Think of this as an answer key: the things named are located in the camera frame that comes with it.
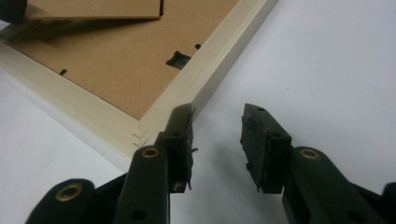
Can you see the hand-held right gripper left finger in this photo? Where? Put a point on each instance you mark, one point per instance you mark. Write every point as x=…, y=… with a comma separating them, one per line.
x=180, y=146

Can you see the white table sheet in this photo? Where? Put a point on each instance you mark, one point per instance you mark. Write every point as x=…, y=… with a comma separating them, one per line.
x=311, y=62

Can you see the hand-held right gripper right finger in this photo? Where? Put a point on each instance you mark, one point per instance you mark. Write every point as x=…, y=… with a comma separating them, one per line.
x=267, y=152

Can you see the wooden picture frame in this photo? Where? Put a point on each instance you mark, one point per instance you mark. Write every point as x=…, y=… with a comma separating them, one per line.
x=109, y=62

